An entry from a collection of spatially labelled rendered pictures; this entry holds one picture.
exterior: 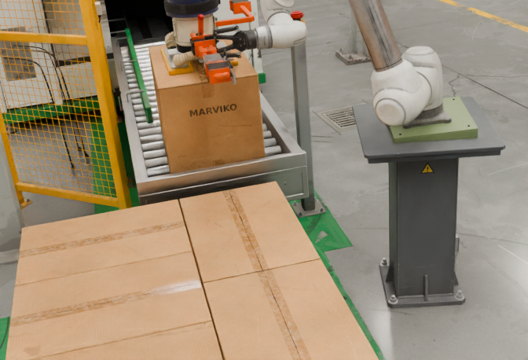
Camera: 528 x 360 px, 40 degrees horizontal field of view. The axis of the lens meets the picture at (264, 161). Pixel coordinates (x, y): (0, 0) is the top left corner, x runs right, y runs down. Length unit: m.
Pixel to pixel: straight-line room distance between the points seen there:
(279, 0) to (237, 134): 0.56
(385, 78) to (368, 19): 0.21
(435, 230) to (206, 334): 1.18
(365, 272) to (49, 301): 1.47
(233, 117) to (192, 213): 0.45
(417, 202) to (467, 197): 1.05
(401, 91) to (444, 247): 0.77
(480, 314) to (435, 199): 0.52
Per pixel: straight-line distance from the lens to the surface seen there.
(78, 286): 2.47
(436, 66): 2.72
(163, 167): 3.14
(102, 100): 3.57
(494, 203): 3.86
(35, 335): 2.31
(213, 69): 2.51
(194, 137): 2.95
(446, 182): 2.87
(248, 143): 2.99
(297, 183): 3.03
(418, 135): 2.70
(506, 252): 3.48
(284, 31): 2.88
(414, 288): 3.10
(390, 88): 2.53
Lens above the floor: 1.88
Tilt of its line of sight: 26 degrees down
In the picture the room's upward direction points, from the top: 5 degrees counter-clockwise
